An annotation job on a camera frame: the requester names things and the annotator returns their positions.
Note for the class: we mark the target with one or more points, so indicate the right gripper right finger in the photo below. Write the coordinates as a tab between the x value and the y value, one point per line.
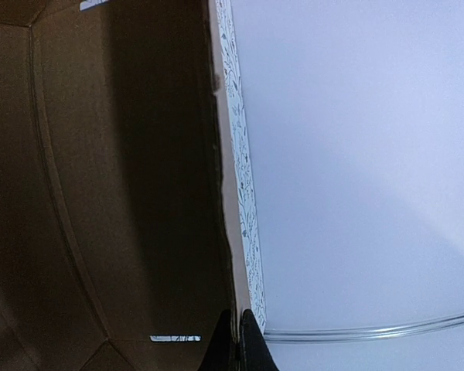
254	354

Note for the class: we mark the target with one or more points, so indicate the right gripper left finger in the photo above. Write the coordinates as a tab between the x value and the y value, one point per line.
220	353

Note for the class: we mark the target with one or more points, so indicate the brown cardboard box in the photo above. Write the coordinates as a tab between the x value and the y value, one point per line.
120	242

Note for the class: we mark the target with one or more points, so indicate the floral patterned table mat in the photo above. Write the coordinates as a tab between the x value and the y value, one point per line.
242	161

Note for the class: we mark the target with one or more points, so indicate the right aluminium frame post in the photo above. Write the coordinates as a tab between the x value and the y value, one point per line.
341	335

